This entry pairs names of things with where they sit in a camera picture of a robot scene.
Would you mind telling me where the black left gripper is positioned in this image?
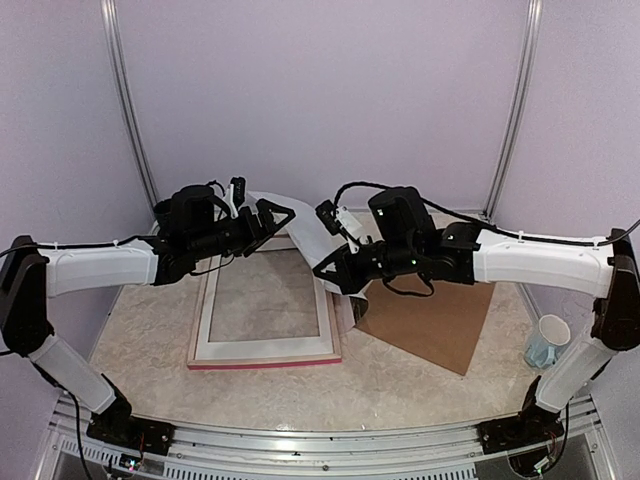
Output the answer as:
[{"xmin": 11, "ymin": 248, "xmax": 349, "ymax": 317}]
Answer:
[{"xmin": 190, "ymin": 198, "xmax": 295, "ymax": 261}]

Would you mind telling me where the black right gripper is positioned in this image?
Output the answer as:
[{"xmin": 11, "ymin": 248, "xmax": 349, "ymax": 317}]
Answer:
[{"xmin": 312, "ymin": 238, "xmax": 420, "ymax": 296}]

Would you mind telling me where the pink wooden picture frame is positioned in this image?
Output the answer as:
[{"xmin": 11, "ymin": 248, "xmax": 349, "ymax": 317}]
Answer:
[{"xmin": 187, "ymin": 230, "xmax": 344, "ymax": 372}]

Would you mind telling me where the landscape photo print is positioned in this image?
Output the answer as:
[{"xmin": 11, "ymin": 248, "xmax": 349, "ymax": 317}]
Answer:
[{"xmin": 247, "ymin": 190, "xmax": 371, "ymax": 321}]

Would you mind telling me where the white mat board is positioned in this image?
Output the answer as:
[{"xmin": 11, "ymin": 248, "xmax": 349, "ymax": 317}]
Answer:
[{"xmin": 194, "ymin": 244, "xmax": 335, "ymax": 362}]

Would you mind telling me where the brown cardboard backing board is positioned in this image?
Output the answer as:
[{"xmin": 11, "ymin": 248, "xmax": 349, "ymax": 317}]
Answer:
[{"xmin": 356, "ymin": 280, "xmax": 494, "ymax": 376}]

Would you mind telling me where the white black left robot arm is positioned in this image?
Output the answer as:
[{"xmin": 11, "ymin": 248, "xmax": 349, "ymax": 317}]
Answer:
[{"xmin": 1, "ymin": 177, "xmax": 295, "ymax": 457}]

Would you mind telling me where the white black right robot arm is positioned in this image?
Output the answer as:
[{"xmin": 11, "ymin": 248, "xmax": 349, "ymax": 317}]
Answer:
[{"xmin": 313, "ymin": 184, "xmax": 639, "ymax": 454}]

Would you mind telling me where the dark green speckled cup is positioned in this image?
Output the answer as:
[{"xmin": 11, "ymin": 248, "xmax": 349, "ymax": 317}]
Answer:
[{"xmin": 153, "ymin": 199, "xmax": 171, "ymax": 232}]

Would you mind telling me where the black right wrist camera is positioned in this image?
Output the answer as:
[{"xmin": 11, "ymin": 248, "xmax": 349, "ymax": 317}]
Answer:
[{"xmin": 315, "ymin": 200, "xmax": 373, "ymax": 253}]

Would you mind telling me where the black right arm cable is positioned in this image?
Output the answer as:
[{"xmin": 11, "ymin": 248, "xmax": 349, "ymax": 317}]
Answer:
[{"xmin": 332, "ymin": 180, "xmax": 640, "ymax": 246}]

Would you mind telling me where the left aluminium corner post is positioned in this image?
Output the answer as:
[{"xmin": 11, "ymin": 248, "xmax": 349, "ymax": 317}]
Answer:
[{"xmin": 100, "ymin": 0, "xmax": 159, "ymax": 209}]

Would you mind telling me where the aluminium corner post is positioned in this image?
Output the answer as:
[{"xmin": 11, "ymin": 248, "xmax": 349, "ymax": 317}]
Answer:
[
  {"xmin": 100, "ymin": 0, "xmax": 159, "ymax": 209},
  {"xmin": 483, "ymin": 0, "xmax": 543, "ymax": 220}
]

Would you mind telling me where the right aluminium corner post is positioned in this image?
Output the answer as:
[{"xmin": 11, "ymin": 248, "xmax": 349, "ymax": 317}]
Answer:
[{"xmin": 483, "ymin": 0, "xmax": 543, "ymax": 220}]

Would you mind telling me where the aluminium front rail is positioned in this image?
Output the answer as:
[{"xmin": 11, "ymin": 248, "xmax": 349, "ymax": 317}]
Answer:
[{"xmin": 37, "ymin": 394, "xmax": 616, "ymax": 480}]

